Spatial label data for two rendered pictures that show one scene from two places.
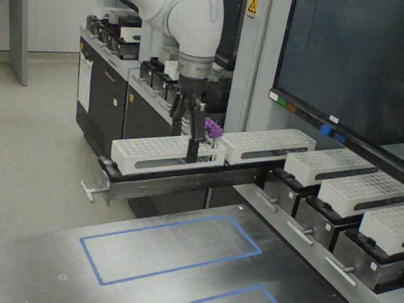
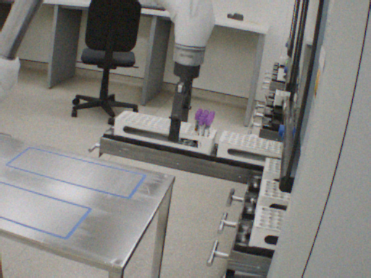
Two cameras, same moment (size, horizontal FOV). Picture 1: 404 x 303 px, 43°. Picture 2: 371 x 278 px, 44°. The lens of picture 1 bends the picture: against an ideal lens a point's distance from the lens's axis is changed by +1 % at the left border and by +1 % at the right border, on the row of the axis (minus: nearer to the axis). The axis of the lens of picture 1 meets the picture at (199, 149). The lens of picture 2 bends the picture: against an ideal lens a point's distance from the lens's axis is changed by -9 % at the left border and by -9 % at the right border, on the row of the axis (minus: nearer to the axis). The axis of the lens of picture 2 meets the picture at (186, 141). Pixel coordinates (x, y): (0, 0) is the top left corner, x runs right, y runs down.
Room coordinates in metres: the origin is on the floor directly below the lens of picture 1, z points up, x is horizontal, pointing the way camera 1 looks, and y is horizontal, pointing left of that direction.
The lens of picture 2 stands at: (0.18, -0.89, 1.35)
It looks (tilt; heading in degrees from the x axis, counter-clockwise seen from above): 20 degrees down; 40
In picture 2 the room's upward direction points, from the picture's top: 9 degrees clockwise
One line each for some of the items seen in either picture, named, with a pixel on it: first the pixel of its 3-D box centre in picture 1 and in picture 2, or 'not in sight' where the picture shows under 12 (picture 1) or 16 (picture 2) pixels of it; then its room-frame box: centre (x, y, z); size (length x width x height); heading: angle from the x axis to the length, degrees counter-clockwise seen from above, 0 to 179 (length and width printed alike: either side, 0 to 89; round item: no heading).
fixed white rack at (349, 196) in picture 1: (374, 194); (315, 208); (1.20, -0.47, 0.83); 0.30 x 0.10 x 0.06; 121
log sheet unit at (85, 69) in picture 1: (83, 81); not in sight; (2.86, 0.75, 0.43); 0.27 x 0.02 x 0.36; 31
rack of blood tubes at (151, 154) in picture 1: (169, 154); (164, 133); (1.23, 0.08, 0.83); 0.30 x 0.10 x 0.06; 121
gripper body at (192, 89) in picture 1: (191, 91); (185, 78); (1.25, 0.05, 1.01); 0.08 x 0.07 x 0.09; 31
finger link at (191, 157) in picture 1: (192, 150); (174, 129); (1.20, 0.02, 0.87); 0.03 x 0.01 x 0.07; 121
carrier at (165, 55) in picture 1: (165, 57); not in sight; (2.15, 0.21, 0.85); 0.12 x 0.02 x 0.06; 31
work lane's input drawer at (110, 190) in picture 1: (210, 168); (206, 159); (1.30, -0.04, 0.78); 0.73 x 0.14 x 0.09; 121
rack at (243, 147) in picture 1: (266, 147); (268, 155); (1.39, -0.19, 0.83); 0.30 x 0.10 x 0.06; 121
